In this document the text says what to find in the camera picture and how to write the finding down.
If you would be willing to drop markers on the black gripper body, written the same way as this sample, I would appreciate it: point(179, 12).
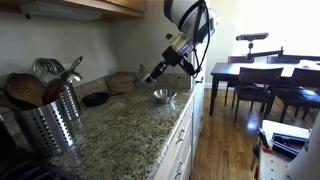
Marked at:
point(171, 56)

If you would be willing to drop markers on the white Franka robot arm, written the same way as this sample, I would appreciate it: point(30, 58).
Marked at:
point(186, 16)

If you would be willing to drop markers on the stack of round wooden trivets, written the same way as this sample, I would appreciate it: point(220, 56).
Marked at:
point(120, 83)

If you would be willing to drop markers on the dark wooden dining table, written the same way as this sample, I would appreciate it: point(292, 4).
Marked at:
point(230, 69)

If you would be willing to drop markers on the dark dining chair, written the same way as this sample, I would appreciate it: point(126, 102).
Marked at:
point(283, 59)
point(300, 95)
point(235, 59)
point(256, 88)

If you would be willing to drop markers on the metal ladle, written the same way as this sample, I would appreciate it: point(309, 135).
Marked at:
point(76, 63)

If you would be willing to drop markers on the kitchen base cabinet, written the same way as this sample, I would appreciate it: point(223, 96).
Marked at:
point(181, 150)

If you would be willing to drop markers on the perforated steel utensil holder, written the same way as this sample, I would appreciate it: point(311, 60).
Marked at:
point(46, 128)
point(71, 101)

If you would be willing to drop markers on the plain wooden spoon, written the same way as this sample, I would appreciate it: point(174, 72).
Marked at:
point(52, 89)

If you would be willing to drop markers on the white under-cabinet light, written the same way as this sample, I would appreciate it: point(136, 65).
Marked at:
point(60, 11)

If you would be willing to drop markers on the black red clamp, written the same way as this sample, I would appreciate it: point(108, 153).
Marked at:
point(261, 136)

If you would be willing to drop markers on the white papers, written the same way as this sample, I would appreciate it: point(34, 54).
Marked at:
point(310, 64)

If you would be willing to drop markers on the black case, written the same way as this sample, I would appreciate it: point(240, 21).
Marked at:
point(286, 143)

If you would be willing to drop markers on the white perforated robot table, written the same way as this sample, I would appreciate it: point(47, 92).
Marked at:
point(276, 166)

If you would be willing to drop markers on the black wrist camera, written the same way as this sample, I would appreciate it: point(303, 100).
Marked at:
point(187, 66)

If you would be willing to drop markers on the wooden wall cabinet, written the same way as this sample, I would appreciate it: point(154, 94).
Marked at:
point(126, 5)

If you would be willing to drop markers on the black stereo camera bar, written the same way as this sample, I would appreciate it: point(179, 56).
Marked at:
point(251, 36)

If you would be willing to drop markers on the black camera stand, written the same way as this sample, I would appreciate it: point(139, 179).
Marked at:
point(263, 53)

